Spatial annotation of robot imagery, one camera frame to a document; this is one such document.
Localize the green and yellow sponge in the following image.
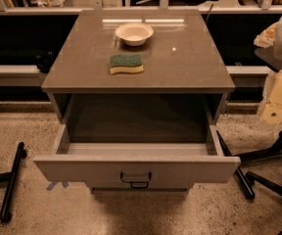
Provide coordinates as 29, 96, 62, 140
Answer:
110, 54, 144, 74

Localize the grey drawer cabinet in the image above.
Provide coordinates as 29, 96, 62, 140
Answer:
35, 10, 239, 191

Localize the open top drawer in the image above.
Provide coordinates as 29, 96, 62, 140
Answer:
33, 95, 241, 190

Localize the white bowl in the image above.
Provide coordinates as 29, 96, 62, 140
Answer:
116, 23, 154, 46

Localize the blue tape on floor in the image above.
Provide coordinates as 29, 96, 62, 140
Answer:
46, 181, 69, 191

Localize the black clamp on ledge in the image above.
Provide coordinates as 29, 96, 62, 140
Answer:
35, 52, 53, 73

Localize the dark round side table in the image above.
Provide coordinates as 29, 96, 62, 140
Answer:
255, 47, 282, 72

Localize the black stand leg left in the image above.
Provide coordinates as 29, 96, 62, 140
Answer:
0, 142, 26, 223

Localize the black drawer handle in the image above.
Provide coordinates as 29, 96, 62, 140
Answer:
119, 172, 152, 189

